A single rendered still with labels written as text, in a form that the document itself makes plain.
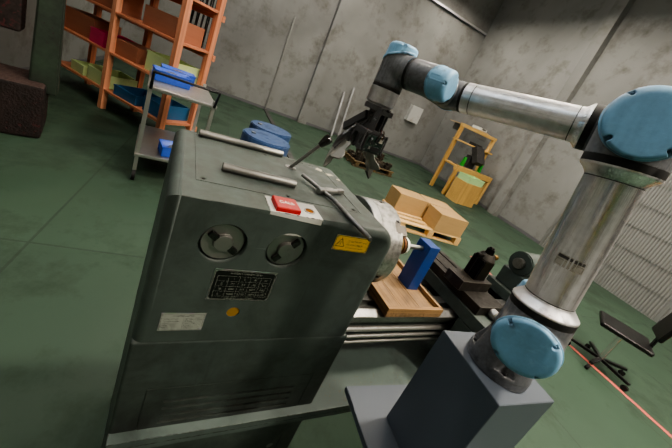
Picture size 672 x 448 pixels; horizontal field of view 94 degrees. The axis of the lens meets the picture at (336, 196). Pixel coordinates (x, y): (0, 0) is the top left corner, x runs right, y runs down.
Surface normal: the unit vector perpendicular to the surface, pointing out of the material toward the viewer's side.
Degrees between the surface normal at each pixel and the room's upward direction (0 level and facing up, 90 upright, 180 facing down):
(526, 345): 98
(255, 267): 90
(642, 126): 83
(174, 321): 90
